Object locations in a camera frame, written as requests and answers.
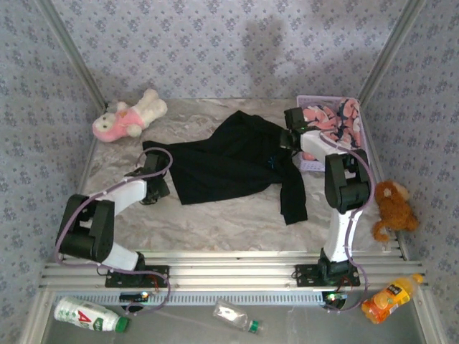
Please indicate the pink shark print shorts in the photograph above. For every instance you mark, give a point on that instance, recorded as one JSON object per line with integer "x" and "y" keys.
{"x": 344, "y": 122}

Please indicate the black shirt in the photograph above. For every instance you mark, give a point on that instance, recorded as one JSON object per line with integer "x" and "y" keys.
{"x": 229, "y": 161}

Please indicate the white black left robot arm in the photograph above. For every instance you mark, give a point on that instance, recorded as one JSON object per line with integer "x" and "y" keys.
{"x": 127, "y": 191}

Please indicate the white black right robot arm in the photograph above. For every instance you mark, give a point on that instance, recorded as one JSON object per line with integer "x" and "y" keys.
{"x": 340, "y": 233}

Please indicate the purple plastic basket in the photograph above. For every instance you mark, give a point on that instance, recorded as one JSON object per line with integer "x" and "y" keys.
{"x": 312, "y": 166}

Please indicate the pink white plush toy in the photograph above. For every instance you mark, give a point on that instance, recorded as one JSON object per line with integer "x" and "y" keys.
{"x": 125, "y": 120}

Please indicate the small circuit board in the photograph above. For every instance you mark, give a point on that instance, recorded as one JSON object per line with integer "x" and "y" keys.
{"x": 134, "y": 296}
{"x": 335, "y": 297}

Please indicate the brown plush monkey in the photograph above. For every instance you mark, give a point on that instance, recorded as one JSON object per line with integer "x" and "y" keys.
{"x": 394, "y": 211}

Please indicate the white milk bottle green cap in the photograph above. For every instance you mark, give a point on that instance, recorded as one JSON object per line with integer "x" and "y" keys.
{"x": 86, "y": 315}

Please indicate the clear empty plastic bottle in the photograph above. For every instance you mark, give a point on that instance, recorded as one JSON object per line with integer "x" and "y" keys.
{"x": 233, "y": 315}

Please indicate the orange juice bottle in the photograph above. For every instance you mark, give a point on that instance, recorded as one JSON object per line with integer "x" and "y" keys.
{"x": 389, "y": 299}

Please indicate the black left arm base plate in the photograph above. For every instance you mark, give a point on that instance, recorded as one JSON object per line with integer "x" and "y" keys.
{"x": 161, "y": 273}

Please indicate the aluminium rail frame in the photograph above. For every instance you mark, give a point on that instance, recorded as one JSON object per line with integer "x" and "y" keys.
{"x": 229, "y": 268}

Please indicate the aluminium frame post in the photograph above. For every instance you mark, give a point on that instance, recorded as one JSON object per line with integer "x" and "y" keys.
{"x": 71, "y": 53}
{"x": 391, "y": 50}

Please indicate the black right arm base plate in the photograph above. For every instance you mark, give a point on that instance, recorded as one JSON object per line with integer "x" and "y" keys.
{"x": 305, "y": 274}

